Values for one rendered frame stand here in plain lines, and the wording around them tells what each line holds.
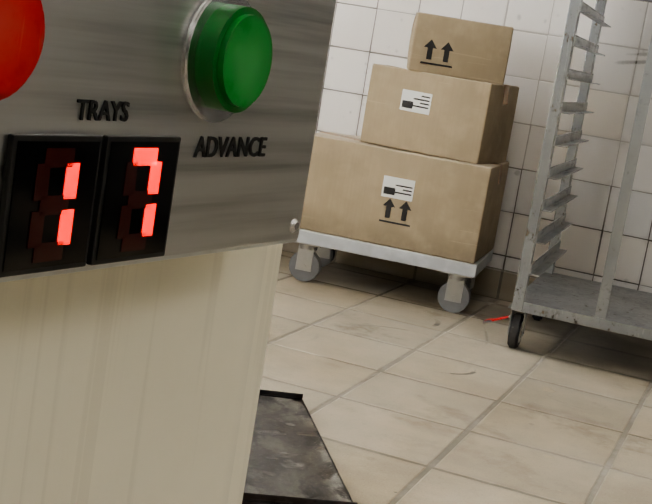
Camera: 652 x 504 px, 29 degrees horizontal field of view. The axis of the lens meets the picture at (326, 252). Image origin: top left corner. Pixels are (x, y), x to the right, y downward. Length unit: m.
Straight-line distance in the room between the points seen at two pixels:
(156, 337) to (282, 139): 0.08
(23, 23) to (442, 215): 3.60
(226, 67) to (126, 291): 0.09
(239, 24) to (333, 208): 3.59
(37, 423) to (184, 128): 0.10
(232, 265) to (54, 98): 0.16
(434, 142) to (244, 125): 3.54
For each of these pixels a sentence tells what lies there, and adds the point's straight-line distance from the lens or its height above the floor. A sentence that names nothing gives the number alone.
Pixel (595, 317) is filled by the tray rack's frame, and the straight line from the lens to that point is 3.49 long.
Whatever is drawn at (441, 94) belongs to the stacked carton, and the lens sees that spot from 3.91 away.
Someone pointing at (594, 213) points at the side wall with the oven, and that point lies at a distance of 4.23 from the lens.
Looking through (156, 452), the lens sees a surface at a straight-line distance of 0.44.
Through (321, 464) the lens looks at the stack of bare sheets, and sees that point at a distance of 2.31.
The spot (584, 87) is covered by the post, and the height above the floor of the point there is 0.75.
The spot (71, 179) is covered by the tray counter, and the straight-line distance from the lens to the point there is 0.31.
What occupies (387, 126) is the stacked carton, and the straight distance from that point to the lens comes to 3.97.
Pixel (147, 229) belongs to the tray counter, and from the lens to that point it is 0.34.
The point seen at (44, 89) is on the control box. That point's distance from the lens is 0.31.
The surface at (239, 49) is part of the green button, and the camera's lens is 0.35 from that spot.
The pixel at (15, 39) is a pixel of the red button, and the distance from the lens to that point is 0.28.
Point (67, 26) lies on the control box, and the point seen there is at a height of 0.76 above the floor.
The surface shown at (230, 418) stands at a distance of 0.48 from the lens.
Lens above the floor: 0.77
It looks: 10 degrees down
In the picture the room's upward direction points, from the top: 9 degrees clockwise
